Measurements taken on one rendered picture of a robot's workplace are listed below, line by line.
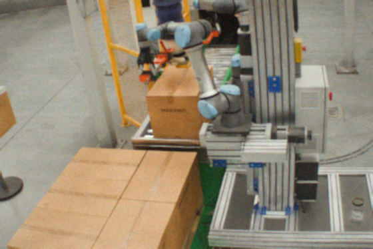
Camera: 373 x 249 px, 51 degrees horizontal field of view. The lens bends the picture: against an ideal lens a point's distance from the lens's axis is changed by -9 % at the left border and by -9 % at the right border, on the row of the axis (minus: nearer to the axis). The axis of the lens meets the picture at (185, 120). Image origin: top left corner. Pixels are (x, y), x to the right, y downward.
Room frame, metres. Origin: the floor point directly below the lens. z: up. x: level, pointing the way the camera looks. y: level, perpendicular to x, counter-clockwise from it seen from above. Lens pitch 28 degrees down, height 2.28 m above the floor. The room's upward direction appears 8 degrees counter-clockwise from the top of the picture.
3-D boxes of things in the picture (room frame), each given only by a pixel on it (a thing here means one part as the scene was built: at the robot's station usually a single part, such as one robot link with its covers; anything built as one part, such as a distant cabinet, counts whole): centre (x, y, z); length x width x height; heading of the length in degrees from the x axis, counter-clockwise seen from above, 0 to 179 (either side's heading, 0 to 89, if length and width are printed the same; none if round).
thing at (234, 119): (2.20, -0.27, 1.09); 0.15 x 0.15 x 0.10
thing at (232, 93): (2.20, -0.27, 1.20); 0.13 x 0.12 x 0.14; 126
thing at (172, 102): (3.16, -0.01, 0.75); 0.60 x 0.40 x 0.40; 162
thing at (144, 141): (2.83, 0.12, 0.58); 0.70 x 0.03 x 0.06; 72
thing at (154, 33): (2.55, 0.12, 1.54); 0.11 x 0.11 x 0.08; 36
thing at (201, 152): (2.82, 0.12, 0.48); 0.70 x 0.03 x 0.15; 72
